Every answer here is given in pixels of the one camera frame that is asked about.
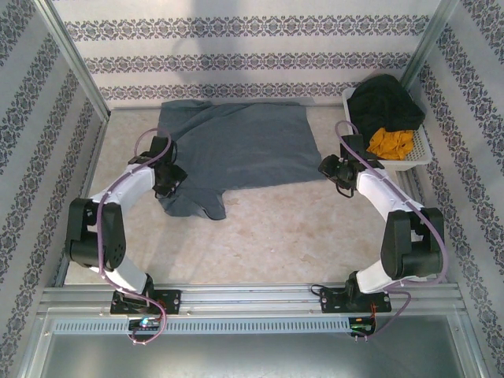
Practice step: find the right controller board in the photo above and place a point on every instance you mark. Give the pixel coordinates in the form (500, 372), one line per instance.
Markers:
(360, 323)

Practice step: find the grey t-shirt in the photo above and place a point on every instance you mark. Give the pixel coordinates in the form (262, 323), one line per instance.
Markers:
(244, 145)

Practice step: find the controller board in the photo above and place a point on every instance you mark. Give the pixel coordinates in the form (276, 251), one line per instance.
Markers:
(360, 323)
(143, 323)

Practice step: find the slanted aluminium frame post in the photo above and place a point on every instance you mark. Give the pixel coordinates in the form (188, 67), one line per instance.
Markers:
(78, 67)
(429, 43)

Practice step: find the left controller board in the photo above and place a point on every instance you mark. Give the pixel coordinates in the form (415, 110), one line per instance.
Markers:
(143, 323)

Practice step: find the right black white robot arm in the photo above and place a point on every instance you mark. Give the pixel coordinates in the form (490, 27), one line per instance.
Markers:
(378, 189)

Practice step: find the white plastic basket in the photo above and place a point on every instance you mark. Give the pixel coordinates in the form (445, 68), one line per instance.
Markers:
(421, 149)

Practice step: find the aluminium mounting rail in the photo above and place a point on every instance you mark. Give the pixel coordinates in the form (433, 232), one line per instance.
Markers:
(252, 299)

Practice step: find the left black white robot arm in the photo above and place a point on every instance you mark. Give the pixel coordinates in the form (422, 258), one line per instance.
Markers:
(126, 185)

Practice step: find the yellow t-shirt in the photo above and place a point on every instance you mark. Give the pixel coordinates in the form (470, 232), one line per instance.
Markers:
(390, 145)

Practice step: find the sheet metal tray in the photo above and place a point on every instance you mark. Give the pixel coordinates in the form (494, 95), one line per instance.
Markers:
(252, 354)

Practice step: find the black t-shirt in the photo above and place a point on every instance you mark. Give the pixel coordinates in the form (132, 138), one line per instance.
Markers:
(386, 102)

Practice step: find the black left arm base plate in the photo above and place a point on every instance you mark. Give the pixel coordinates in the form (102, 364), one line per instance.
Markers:
(169, 301)

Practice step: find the aluminium table back rail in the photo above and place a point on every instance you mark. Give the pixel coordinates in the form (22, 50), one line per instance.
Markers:
(134, 107)

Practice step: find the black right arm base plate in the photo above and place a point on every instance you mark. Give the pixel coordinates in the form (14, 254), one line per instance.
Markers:
(334, 301)

